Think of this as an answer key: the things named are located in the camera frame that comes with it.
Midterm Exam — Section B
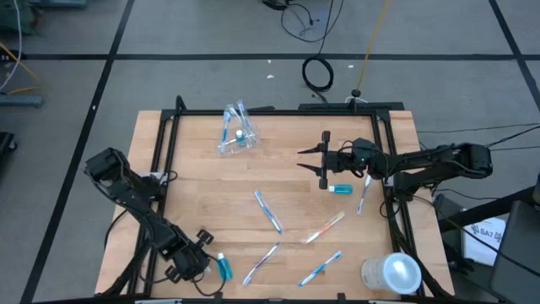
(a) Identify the black metal beam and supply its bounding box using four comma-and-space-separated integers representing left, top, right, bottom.
438, 185, 540, 233

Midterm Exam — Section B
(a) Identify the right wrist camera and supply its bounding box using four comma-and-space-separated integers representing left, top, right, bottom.
352, 137, 376, 160

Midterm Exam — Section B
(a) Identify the white printed paper sheet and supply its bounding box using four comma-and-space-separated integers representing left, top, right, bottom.
462, 217, 507, 267

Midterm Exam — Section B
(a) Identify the clear acrylic organizer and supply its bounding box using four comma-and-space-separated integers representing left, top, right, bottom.
217, 128, 262, 158

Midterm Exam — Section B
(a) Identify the black chair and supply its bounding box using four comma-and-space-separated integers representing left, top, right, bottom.
491, 200, 540, 304

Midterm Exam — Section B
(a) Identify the black aluminium table frame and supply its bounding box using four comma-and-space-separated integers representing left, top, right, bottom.
103, 95, 455, 304

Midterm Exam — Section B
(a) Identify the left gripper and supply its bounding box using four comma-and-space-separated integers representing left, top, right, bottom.
165, 229, 215, 284

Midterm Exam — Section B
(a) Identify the white plastic canister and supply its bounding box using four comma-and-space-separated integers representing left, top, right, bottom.
360, 252, 423, 296

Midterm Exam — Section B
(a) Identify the long black cable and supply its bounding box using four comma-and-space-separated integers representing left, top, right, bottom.
261, 0, 345, 43

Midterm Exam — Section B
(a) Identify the purple toothbrush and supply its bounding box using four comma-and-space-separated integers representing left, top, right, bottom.
242, 242, 282, 287
356, 175, 373, 215

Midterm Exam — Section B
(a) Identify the grey bar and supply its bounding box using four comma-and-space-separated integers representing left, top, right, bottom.
0, 93, 46, 109

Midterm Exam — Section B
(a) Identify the orange toothbrush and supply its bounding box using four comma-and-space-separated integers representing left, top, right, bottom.
301, 210, 346, 246

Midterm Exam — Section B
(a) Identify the green crate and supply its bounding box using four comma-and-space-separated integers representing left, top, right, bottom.
0, 0, 35, 35

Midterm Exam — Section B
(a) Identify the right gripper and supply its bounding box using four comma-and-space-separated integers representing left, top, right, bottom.
296, 130, 355, 190

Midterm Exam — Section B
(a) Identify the coiled black cable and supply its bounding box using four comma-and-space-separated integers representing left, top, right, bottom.
301, 55, 335, 93

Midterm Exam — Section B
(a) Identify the yellow hanging cable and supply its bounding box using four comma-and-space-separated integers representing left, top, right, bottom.
355, 0, 392, 93

